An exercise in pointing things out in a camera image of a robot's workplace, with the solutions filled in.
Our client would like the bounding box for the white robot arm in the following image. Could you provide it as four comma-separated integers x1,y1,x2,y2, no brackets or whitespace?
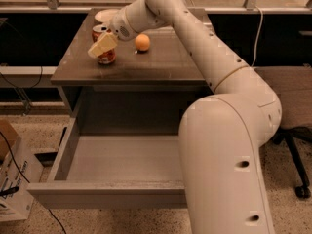
88,0,282,234

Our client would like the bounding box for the white cardboard box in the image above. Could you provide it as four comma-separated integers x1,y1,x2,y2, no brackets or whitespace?
0,120,43,222

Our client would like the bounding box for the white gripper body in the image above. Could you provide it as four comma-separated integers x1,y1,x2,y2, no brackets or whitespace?
109,8,135,41

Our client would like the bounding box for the white cable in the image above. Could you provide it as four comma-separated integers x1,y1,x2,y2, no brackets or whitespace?
251,7,264,68

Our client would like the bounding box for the open grey top drawer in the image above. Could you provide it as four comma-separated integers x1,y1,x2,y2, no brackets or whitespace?
28,88,188,209

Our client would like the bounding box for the red coke can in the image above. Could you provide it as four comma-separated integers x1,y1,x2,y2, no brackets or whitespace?
92,24,116,65

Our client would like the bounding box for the orange fruit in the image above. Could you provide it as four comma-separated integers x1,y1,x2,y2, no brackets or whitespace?
135,34,150,52

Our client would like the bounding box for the white bowl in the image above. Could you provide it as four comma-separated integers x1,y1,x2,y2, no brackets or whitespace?
95,9,119,23

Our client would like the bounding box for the grey office chair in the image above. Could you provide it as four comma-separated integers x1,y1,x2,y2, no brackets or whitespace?
255,66,312,199

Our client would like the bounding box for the black cable on floor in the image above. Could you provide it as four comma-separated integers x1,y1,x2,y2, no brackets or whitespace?
0,130,68,234

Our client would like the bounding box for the grey cabinet with top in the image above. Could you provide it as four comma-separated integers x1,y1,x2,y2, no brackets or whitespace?
51,10,211,135

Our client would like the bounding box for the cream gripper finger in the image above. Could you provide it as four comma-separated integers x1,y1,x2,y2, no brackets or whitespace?
88,32,118,58

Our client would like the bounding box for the black cable on left wall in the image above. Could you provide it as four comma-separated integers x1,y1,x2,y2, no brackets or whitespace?
0,65,45,90

